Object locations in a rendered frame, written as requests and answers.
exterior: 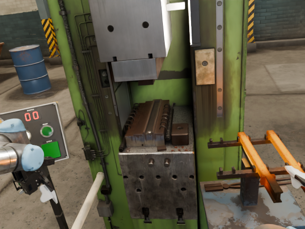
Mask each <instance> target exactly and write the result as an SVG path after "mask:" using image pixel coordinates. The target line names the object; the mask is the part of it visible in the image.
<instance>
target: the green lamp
mask: <svg viewBox="0 0 305 229"><path fill-rule="evenodd" d="M51 133H52V129H51V128H50V127H48V126H46V127H44V128H43V129H42V134H43V135H45V136H48V135H50V134H51Z"/></svg>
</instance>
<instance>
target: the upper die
mask: <svg viewBox="0 0 305 229"><path fill-rule="evenodd" d="M164 59H165V57H162V58H153V55H152V54H151V55H150V57H149V59H139V60H124V61H117V59H116V60H115V61H112V62H111V64H112V69H113V76H114V81H115V82H122V81H135V80H154V79H158V76H159V73H160V70H161V67H162V64H163V61H164Z"/></svg>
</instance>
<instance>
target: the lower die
mask: <svg viewBox="0 0 305 229"><path fill-rule="evenodd" d="M156 100H159V101H160V102H159V106H158V109H157V114H156V118H155V121H154V125H153V129H152V134H145V130H146V127H147V124H148V120H149V117H150V114H151V111H152V108H153V104H154V101H155V100H153V101H146V102H145V103H139V105H140V107H139V105H138V109H136V111H137V114H136V112H135V115H136V117H135V115H134V116H133V118H134V121H133V119H132V122H133V124H132V123H130V126H131V129H130V127H129V128H128V130H127V132H126V134H125V140H126V146H127V147H146V146H163V145H165V143H166V140H165V134H166V129H165V127H161V129H159V127H160V126H166V123H162V124H161V125H160V123H161V122H163V121H165V122H167V120H166V119H162V118H164V117H165V118H167V115H168V112H167V111H165V112H164V114H167V115H164V116H163V117H162V115H163V111H164V110H163V109H164V105H165V104H170V101H169V100H162V99H156ZM161 119H162V121H161ZM167 119H168V118H167ZM166 127H167V126H166ZM142 144H143V146H142Z"/></svg>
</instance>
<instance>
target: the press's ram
mask: <svg viewBox="0 0 305 229"><path fill-rule="evenodd" d="M88 3H89V9H90V14H91V18H92V23H93V29H94V33H95V38H96V43H97V48H98V53H99V58H100V62H112V61H115V60H116V59H117V61H124V60H139V59H149V57H150V55H151V54H152V58H162V57H166V56H167V54H168V51H169V48H170V44H171V41H172V25H171V13H170V11H171V10H182V9H185V2H176V3H170V2H169V0H88Z"/></svg>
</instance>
